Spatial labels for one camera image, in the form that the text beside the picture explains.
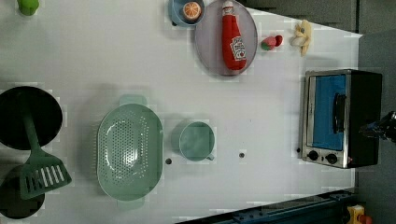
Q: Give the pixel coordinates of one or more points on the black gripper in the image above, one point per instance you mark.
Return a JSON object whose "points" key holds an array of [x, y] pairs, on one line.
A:
{"points": [[388, 126]]}

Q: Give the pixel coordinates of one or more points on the black silver toaster oven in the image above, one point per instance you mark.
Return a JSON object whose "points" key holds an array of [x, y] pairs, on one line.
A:
{"points": [[337, 104]]}

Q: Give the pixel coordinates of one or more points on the yellow banana toy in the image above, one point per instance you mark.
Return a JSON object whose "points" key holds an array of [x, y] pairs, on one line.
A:
{"points": [[302, 36]]}

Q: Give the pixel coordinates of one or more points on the red strawberry toy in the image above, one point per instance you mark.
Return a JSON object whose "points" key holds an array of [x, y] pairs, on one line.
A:
{"points": [[271, 42]]}

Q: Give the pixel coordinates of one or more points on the red ketchup bottle toy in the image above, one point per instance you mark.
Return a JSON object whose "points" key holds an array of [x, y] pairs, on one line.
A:
{"points": [[233, 47]]}

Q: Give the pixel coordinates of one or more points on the grey round plate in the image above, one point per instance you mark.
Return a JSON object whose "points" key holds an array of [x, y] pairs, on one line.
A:
{"points": [[208, 38]]}

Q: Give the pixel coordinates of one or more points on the orange slice toy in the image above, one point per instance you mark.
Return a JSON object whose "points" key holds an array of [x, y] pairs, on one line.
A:
{"points": [[192, 11]]}

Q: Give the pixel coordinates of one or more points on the blue bowl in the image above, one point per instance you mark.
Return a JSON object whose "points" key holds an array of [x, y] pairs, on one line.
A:
{"points": [[176, 14]]}

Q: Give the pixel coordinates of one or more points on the green plastic colander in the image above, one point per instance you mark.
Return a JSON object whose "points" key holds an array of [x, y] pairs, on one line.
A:
{"points": [[129, 150]]}

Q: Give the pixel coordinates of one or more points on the black round pan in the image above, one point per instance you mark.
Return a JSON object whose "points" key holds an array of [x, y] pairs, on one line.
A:
{"points": [[46, 113]]}

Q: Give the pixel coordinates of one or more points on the green spatula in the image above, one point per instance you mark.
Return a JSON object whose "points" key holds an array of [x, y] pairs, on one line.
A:
{"points": [[42, 172]]}

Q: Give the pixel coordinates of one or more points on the lime green cup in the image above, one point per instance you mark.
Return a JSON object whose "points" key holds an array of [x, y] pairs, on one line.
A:
{"points": [[28, 7]]}

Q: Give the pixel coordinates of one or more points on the black round pot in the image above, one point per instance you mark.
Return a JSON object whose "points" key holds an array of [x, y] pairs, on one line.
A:
{"points": [[11, 203]]}

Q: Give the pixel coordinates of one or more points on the blue metal frame rail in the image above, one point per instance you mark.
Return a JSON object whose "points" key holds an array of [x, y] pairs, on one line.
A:
{"points": [[325, 208]]}

